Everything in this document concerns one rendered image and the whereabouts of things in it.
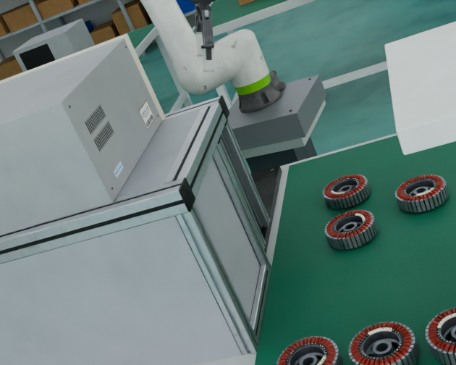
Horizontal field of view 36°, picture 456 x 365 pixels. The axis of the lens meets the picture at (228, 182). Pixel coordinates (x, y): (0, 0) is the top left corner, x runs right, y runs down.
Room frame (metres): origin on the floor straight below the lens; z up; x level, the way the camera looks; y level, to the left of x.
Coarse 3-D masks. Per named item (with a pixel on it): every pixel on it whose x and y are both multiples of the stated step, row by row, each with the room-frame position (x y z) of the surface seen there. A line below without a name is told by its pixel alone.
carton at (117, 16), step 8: (136, 0) 8.46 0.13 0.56; (128, 8) 8.15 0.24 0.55; (136, 8) 8.12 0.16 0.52; (144, 8) 8.24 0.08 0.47; (112, 16) 8.22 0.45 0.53; (120, 16) 8.19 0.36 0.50; (136, 16) 8.13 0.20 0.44; (144, 16) 8.14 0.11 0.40; (120, 24) 8.20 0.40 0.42; (136, 24) 8.14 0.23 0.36; (144, 24) 8.11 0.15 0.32; (120, 32) 8.22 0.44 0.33; (128, 32) 8.19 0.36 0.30
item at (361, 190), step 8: (352, 176) 1.52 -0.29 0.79; (360, 176) 1.51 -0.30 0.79; (328, 184) 1.53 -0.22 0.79; (336, 184) 1.53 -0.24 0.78; (344, 184) 1.53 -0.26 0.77; (352, 184) 1.51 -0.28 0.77; (360, 184) 1.46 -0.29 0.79; (368, 184) 1.48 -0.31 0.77; (328, 192) 1.50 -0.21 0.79; (336, 192) 1.52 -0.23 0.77; (344, 192) 1.46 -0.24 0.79; (352, 192) 1.45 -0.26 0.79; (360, 192) 1.44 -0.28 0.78; (368, 192) 1.46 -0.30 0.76; (328, 200) 1.48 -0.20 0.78; (336, 200) 1.45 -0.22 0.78; (344, 200) 1.44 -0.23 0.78; (352, 200) 1.44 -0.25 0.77; (360, 200) 1.44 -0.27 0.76; (336, 208) 1.46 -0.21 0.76; (344, 208) 1.45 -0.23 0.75
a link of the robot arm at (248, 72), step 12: (228, 36) 2.21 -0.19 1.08; (240, 36) 2.18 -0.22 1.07; (252, 36) 2.18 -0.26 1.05; (216, 48) 2.16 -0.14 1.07; (228, 48) 2.15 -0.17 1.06; (240, 48) 2.16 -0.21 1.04; (252, 48) 2.17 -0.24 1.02; (228, 60) 2.14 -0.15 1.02; (240, 60) 2.15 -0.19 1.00; (252, 60) 2.16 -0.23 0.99; (264, 60) 2.20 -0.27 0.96; (228, 72) 2.14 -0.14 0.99; (240, 72) 2.16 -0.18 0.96; (252, 72) 2.16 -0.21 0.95; (264, 72) 2.17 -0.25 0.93; (240, 84) 2.17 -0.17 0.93; (252, 84) 2.16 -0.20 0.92; (264, 84) 2.17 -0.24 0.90
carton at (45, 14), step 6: (48, 0) 8.43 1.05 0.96; (54, 0) 8.41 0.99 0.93; (60, 0) 8.38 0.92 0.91; (66, 0) 8.36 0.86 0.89; (72, 0) 8.40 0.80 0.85; (42, 6) 8.47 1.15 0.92; (48, 6) 8.44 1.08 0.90; (54, 6) 8.42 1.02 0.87; (60, 6) 8.40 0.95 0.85; (66, 6) 8.37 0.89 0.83; (72, 6) 8.35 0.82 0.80; (42, 12) 8.48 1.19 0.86; (48, 12) 8.45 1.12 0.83; (54, 12) 8.43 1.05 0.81; (60, 12) 8.41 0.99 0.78
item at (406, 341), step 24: (312, 336) 1.01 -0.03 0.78; (360, 336) 0.96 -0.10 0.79; (384, 336) 0.95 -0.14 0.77; (408, 336) 0.91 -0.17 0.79; (432, 336) 0.89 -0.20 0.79; (288, 360) 0.98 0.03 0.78; (312, 360) 0.97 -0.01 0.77; (336, 360) 0.93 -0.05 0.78; (360, 360) 0.90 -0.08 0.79; (384, 360) 0.88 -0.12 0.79; (408, 360) 0.87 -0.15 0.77
